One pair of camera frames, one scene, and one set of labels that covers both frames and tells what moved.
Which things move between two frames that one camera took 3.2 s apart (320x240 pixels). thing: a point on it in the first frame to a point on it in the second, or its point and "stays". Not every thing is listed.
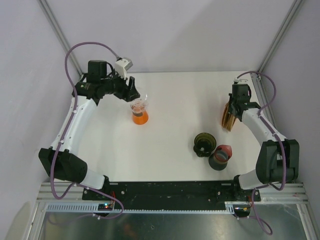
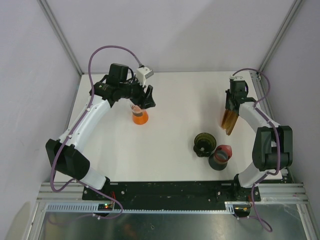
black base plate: x=131 y=192 stays
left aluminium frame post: x=49 y=13 stays
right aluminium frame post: x=281 y=35 stays
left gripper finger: x=132 y=84 to x=149 y=92
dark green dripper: x=205 y=143 stays
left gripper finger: x=132 y=94 to x=146 y=102
